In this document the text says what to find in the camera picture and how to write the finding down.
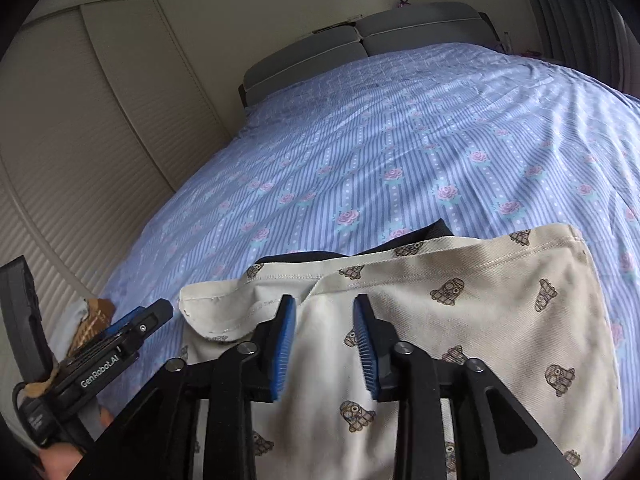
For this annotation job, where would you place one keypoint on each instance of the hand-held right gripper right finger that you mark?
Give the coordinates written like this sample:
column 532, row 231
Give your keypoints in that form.
column 365, row 350

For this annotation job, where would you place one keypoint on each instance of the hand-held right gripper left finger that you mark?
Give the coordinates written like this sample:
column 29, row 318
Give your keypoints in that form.
column 282, row 347

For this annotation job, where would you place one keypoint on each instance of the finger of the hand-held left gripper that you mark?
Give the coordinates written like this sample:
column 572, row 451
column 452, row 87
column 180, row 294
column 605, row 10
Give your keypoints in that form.
column 131, row 319

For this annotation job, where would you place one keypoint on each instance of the cream printed polo shirt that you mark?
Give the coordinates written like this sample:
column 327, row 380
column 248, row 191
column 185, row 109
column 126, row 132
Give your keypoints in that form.
column 450, row 340

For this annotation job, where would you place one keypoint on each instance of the person's left hand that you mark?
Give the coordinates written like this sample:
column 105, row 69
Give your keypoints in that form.
column 65, row 455

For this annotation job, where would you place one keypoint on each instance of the brown patterned folded cloth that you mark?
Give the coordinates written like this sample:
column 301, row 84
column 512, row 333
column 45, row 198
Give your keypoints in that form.
column 92, row 322

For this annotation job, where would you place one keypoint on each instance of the white folded cloth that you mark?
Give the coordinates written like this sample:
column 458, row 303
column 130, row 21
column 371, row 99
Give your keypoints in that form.
column 70, row 322

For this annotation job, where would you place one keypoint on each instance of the cream slatted wardrobe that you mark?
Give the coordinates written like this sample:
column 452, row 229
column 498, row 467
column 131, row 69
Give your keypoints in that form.
column 85, row 145

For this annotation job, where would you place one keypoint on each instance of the blue striped floral duvet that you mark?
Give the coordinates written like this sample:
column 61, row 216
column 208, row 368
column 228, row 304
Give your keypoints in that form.
column 380, row 150

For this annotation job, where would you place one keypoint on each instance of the grey padded headboard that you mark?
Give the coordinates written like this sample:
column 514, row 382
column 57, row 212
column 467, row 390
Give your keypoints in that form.
column 370, row 40

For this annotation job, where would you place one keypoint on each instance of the grey-green curtain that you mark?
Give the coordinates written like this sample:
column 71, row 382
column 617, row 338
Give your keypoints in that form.
column 580, row 15

